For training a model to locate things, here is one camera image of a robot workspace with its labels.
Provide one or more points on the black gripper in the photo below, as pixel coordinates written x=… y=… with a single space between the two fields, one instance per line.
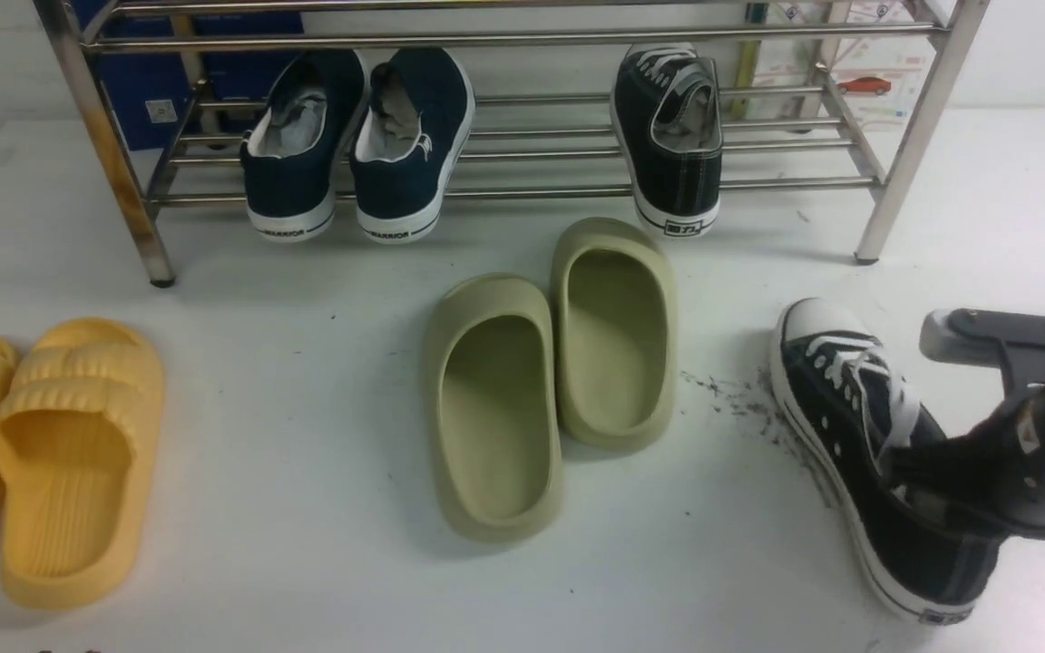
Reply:
x=994 y=483

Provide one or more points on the black canvas sneaker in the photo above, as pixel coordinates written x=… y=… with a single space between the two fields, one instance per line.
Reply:
x=665 y=108
x=852 y=408

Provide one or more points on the stainless steel shoe rack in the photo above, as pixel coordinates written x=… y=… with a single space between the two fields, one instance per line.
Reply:
x=162 y=27

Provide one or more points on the blue box behind rack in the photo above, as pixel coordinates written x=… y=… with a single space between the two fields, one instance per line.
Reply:
x=149 y=90

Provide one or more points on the white poster with red car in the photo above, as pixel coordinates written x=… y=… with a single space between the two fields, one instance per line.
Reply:
x=880 y=78

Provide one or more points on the right olive green slipper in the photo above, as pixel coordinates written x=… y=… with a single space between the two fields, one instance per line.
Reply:
x=616 y=320

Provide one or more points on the olive green slipper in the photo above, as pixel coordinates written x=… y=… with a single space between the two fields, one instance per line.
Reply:
x=616 y=320
x=490 y=407

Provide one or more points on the left olive green slipper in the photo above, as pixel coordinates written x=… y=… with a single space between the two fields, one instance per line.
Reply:
x=490 y=407

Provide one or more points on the right navy slip-on sneaker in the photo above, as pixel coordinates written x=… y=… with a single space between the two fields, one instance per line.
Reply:
x=420 y=113

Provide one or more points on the navy slip-on sneaker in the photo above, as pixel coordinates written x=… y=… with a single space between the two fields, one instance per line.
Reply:
x=420 y=113
x=288 y=157

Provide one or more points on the left navy slip-on sneaker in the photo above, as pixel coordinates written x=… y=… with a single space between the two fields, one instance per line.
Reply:
x=288 y=157

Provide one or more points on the right yellow slide sandal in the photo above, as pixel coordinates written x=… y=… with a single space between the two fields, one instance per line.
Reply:
x=79 y=433

